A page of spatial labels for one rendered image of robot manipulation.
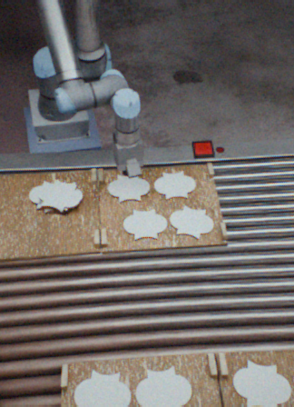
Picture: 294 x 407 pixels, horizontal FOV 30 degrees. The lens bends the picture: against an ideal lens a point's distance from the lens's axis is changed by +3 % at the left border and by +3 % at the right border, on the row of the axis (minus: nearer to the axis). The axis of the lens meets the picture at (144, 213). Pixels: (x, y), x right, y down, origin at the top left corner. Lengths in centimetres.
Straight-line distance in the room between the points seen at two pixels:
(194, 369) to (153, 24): 315
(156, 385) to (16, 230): 67
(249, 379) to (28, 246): 77
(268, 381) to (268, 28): 318
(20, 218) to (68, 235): 18
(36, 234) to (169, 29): 274
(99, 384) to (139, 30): 314
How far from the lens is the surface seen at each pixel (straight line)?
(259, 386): 154
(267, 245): 180
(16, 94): 376
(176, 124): 349
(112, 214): 181
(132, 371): 154
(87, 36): 192
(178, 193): 186
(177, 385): 152
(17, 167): 202
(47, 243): 176
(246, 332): 163
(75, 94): 164
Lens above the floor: 236
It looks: 52 degrees down
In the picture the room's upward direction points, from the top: 1 degrees clockwise
